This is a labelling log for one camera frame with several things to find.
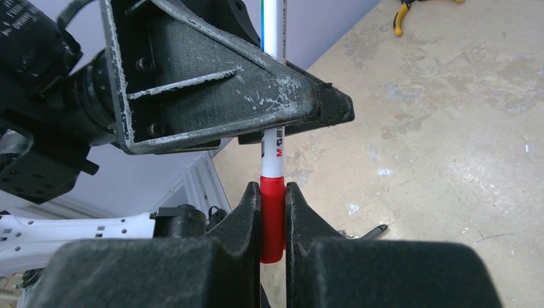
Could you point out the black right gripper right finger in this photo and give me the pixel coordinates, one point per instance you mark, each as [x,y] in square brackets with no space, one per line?
[325,269]

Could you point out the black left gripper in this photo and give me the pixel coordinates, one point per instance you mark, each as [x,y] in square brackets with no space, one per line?
[51,112]

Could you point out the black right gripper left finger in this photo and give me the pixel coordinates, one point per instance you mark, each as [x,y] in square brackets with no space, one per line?
[219,269]

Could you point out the red and white marker pen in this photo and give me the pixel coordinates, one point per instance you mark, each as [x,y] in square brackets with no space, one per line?
[273,37]

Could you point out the red marker cap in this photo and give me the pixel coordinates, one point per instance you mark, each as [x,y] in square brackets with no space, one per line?
[273,219]

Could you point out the yellow handled needle-nose pliers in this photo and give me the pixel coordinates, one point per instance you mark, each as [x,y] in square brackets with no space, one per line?
[405,6]

